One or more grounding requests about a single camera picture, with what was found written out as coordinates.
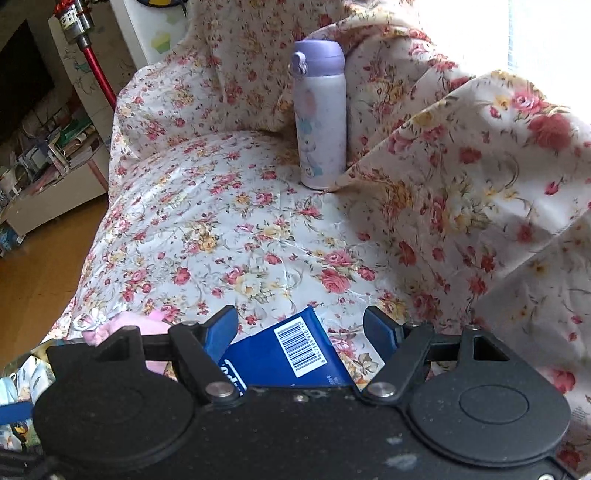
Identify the white low cabinet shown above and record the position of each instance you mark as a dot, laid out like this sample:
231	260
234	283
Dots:
51	194

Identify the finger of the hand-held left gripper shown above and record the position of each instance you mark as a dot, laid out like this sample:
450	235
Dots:
14	411

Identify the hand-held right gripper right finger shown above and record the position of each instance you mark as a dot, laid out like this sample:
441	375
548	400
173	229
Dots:
381	330

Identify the blue packet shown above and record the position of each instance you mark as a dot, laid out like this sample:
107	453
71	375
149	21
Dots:
263	360

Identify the colourful printed bag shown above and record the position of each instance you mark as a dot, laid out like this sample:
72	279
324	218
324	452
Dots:
23	378

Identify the dark television screen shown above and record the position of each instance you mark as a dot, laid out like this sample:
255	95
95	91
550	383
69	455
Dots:
21	83

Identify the stack of books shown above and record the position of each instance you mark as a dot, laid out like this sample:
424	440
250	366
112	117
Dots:
64	143

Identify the purple thermos bottle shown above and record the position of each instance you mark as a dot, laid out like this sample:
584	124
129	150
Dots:
321	115

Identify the floral sofa cover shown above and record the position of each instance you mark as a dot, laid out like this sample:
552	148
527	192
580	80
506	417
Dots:
231	221

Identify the pink cloth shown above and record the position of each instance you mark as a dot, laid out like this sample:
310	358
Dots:
138	321

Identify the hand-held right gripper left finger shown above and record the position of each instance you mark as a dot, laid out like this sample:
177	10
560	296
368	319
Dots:
221	332

